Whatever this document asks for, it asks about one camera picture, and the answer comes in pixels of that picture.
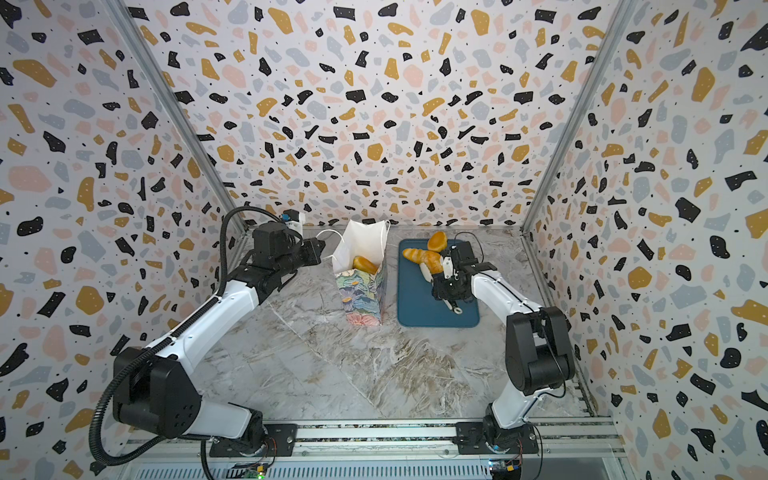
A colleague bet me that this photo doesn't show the cream tongs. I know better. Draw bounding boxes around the cream tongs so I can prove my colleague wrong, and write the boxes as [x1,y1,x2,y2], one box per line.
[419,263,463,315]

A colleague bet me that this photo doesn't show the floral paper bag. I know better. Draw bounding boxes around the floral paper bag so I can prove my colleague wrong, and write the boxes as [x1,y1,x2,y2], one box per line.
[316,220,391,326]

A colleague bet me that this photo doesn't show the small yellow bread roll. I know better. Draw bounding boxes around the small yellow bread roll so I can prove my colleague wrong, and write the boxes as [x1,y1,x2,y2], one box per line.
[353,256,379,275]

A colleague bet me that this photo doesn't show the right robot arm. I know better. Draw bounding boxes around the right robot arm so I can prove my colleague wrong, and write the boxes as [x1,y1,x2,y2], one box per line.
[420,241,576,452]

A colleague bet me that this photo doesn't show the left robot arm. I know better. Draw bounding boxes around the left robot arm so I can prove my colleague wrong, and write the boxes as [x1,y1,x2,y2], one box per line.
[112,221,326,449]

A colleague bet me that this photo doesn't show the twisted bread stick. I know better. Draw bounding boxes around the twisted bread stick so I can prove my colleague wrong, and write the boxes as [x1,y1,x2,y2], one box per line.
[402,248,428,264]

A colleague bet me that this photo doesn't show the teal tray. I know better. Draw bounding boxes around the teal tray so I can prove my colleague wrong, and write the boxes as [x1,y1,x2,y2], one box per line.
[396,238,480,329]

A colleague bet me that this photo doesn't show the small round bun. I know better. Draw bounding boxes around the small round bun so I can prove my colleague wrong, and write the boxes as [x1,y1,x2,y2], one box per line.
[427,231,448,253]

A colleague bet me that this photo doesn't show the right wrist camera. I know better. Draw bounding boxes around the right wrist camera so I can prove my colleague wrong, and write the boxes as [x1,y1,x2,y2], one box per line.
[441,255,456,279]

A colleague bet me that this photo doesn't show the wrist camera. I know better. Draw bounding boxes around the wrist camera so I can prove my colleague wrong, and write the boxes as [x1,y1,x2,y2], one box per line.
[441,255,456,279]
[281,209,306,236]

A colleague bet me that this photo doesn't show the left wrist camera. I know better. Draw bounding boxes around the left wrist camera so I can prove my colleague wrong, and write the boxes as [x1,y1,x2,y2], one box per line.
[281,209,306,236]

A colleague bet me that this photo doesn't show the black corrugated cable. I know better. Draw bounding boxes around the black corrugated cable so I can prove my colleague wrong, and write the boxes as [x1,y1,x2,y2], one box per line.
[88,206,289,466]

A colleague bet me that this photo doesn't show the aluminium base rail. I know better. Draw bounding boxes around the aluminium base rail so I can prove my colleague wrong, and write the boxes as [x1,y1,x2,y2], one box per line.
[116,417,633,479]

